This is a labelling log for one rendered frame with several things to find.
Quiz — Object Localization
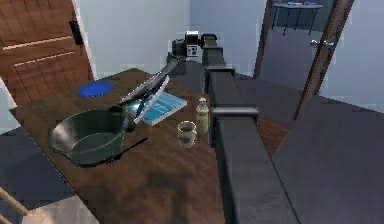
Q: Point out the tan wooden chair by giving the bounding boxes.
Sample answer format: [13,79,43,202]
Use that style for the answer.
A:
[0,186,30,224]

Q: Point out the blue book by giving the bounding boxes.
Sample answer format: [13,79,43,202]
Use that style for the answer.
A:
[128,90,188,127]

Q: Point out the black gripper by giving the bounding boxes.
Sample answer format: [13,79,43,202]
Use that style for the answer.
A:
[108,38,188,133]

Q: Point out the brown panelled room door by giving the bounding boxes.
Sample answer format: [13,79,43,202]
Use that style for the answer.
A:
[0,0,95,106]

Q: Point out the grey table with dark legs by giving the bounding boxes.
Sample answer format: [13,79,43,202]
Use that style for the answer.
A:
[270,1,324,36]

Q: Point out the silver door handle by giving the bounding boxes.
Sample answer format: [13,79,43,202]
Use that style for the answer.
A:
[309,38,336,48]

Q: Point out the dark brown room door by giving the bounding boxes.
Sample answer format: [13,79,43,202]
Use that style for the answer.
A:
[293,0,355,121]

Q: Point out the clear glass cup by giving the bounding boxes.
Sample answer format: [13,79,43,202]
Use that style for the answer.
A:
[176,120,198,149]

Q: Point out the brown wooden dining table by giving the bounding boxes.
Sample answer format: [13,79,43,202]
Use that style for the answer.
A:
[9,67,293,224]

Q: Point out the dark green metal pot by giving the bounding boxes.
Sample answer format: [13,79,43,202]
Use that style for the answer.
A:
[46,108,129,168]

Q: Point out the black fork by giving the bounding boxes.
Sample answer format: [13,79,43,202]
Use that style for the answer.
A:
[99,136,149,165]

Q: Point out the black door handle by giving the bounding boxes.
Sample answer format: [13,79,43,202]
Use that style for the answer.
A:
[68,20,85,46]

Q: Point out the pale green bottle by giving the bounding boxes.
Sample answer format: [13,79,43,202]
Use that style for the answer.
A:
[195,97,210,136]

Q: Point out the blue round plate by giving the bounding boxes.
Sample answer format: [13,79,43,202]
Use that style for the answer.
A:
[77,80,115,99]

